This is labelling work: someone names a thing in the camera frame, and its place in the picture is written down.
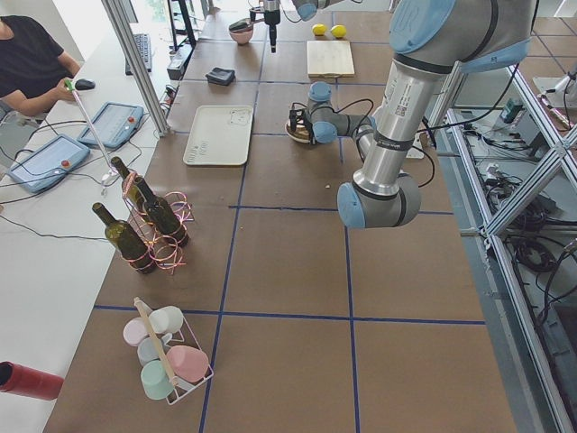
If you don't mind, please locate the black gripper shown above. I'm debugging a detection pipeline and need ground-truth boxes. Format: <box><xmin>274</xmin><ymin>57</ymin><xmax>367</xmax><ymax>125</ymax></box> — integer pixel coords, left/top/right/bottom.
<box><xmin>262</xmin><ymin>0</ymin><xmax>280</xmax><ymax>53</ymax></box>
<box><xmin>298</xmin><ymin>108</ymin><xmax>314</xmax><ymax>145</ymax></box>

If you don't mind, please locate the white round plate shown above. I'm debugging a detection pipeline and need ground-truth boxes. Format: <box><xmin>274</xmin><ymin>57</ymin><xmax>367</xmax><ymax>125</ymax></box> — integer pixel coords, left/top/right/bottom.
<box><xmin>285</xmin><ymin>121</ymin><xmax>309</xmax><ymax>144</ymax></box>

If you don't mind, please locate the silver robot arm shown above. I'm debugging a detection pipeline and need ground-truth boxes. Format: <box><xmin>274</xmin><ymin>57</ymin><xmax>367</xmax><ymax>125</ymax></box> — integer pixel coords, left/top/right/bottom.
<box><xmin>303</xmin><ymin>1</ymin><xmax>538</xmax><ymax>228</ymax></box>
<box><xmin>259</xmin><ymin>0</ymin><xmax>340</xmax><ymax>53</ymax></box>

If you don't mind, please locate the white bear tray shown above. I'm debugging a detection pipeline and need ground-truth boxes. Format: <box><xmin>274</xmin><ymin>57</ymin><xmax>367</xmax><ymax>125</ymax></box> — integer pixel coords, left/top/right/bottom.
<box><xmin>182</xmin><ymin>105</ymin><xmax>253</xmax><ymax>166</ymax></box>

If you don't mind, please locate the pink bowl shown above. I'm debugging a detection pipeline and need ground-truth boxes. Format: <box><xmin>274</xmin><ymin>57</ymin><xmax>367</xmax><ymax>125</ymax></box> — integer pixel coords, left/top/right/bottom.
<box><xmin>229</xmin><ymin>26</ymin><xmax>253</xmax><ymax>45</ymax></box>

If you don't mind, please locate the metal scoop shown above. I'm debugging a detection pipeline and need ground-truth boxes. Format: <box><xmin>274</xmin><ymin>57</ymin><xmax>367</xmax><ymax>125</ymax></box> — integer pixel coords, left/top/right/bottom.
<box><xmin>228</xmin><ymin>18</ymin><xmax>264</xmax><ymax>33</ymax></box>

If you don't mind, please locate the yellow lemon left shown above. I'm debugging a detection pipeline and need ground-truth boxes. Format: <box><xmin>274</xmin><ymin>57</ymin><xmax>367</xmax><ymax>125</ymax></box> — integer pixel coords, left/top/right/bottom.
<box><xmin>312</xmin><ymin>23</ymin><xmax>326</xmax><ymax>36</ymax></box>

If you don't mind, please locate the yellow lemon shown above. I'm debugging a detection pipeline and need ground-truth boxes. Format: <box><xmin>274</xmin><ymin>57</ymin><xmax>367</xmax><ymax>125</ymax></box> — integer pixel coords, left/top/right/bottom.
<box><xmin>312</xmin><ymin>23</ymin><xmax>326</xmax><ymax>36</ymax></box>
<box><xmin>330</xmin><ymin>24</ymin><xmax>347</xmax><ymax>39</ymax></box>

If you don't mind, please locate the wooden cutting board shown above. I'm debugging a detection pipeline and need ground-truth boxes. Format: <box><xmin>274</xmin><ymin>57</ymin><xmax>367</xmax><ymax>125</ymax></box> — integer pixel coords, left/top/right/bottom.
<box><xmin>307</xmin><ymin>41</ymin><xmax>355</xmax><ymax>78</ymax></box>

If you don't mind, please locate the grey folded cloth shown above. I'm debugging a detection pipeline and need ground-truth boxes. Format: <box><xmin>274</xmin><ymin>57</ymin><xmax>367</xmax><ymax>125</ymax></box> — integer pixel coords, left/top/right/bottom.
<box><xmin>206</xmin><ymin>67</ymin><xmax>235</xmax><ymax>86</ymax></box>

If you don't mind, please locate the yellow lemon right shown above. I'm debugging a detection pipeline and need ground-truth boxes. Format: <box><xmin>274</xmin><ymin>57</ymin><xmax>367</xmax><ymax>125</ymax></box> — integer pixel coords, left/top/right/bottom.
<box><xmin>330</xmin><ymin>24</ymin><xmax>347</xmax><ymax>39</ymax></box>

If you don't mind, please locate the black keyboard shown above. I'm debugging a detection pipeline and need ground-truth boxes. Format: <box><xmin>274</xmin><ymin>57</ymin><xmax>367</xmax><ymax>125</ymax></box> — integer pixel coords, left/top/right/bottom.
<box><xmin>133</xmin><ymin>33</ymin><xmax>152</xmax><ymax>72</ymax></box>

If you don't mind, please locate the blue teach pendant far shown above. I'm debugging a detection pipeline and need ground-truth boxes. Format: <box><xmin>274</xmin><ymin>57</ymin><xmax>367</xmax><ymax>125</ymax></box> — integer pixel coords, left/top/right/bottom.
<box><xmin>91</xmin><ymin>102</ymin><xmax>144</xmax><ymax>151</ymax></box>

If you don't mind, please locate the blue teach pendant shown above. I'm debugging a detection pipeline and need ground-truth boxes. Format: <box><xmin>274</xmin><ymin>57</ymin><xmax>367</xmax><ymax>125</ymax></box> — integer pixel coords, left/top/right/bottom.
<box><xmin>8</xmin><ymin>134</ymin><xmax>90</xmax><ymax>193</ymax></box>
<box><xmin>91</xmin><ymin>102</ymin><xmax>144</xmax><ymax>151</ymax></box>

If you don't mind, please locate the black computer mouse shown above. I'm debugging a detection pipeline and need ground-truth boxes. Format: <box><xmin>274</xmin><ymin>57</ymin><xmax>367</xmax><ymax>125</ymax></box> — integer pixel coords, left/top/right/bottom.
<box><xmin>74</xmin><ymin>78</ymin><xmax>96</xmax><ymax>91</ymax></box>

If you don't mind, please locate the pink striped stick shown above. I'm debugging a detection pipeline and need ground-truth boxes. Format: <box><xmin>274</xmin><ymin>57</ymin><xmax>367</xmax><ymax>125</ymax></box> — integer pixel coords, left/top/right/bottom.
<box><xmin>64</xmin><ymin>78</ymin><xmax>118</xmax><ymax>188</ymax></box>

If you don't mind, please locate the dark green wine bottle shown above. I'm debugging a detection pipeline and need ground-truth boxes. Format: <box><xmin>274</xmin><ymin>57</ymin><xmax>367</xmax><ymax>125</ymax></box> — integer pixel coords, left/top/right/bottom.
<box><xmin>92</xmin><ymin>202</ymin><xmax>156</xmax><ymax>274</ymax></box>

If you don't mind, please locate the white cup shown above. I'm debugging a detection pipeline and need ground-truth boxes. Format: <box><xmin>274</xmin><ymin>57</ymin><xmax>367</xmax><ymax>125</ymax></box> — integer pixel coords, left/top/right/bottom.
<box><xmin>149</xmin><ymin>306</ymin><xmax>184</xmax><ymax>334</ymax></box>

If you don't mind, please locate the seated person black shirt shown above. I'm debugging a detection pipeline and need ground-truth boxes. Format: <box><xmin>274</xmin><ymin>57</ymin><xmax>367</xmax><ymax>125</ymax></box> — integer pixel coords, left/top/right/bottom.
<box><xmin>1</xmin><ymin>15</ymin><xmax>80</xmax><ymax>116</ymax></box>

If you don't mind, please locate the blue teach pendant near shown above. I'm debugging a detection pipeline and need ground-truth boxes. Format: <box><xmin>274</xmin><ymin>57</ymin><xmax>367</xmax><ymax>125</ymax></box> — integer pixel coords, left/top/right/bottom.
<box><xmin>8</xmin><ymin>134</ymin><xmax>90</xmax><ymax>193</ymax></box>

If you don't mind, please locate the pink cup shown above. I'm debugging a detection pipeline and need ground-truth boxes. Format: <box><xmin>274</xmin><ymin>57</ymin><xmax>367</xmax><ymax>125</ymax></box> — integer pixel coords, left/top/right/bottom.
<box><xmin>166</xmin><ymin>345</ymin><xmax>209</xmax><ymax>382</ymax></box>

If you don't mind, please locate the lilac cup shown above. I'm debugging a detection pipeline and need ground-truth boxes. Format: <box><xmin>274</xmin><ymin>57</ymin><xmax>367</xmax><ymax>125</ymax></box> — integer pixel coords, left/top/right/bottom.
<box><xmin>123</xmin><ymin>317</ymin><xmax>149</xmax><ymax>347</ymax></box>

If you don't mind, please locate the grey blue cup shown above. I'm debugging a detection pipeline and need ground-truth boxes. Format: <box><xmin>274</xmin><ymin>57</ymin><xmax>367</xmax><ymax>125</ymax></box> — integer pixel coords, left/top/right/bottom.
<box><xmin>137</xmin><ymin>337</ymin><xmax>160</xmax><ymax>366</ymax></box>

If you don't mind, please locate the mint green cup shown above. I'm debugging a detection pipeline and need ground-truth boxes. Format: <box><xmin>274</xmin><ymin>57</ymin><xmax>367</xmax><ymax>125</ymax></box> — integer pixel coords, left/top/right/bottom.
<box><xmin>141</xmin><ymin>360</ymin><xmax>175</xmax><ymax>401</ymax></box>

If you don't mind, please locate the red cylinder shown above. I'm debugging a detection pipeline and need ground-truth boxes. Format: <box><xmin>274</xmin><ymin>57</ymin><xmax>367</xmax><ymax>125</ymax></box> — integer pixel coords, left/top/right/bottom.
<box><xmin>1</xmin><ymin>361</ymin><xmax>64</xmax><ymax>401</ymax></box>

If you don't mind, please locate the white pedestal column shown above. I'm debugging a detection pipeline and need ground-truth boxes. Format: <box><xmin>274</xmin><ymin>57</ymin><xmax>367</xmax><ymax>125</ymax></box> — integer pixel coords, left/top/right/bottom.
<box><xmin>407</xmin><ymin>134</ymin><xmax>426</xmax><ymax>160</ymax></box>

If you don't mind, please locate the aluminium frame post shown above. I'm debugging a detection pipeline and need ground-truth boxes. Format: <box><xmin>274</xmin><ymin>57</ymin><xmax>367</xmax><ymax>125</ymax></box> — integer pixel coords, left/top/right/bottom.
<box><xmin>101</xmin><ymin>0</ymin><xmax>169</xmax><ymax>137</ymax></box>

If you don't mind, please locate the copper wire bottle rack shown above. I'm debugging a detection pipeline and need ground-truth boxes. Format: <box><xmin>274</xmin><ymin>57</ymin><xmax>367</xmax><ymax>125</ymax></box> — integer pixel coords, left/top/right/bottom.
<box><xmin>122</xmin><ymin>170</ymin><xmax>194</xmax><ymax>273</ymax></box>

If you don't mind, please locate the white wire cup rack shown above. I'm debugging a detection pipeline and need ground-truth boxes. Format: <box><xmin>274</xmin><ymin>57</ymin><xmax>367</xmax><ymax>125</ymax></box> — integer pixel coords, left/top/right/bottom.
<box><xmin>123</xmin><ymin>298</ymin><xmax>214</xmax><ymax>405</ymax></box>

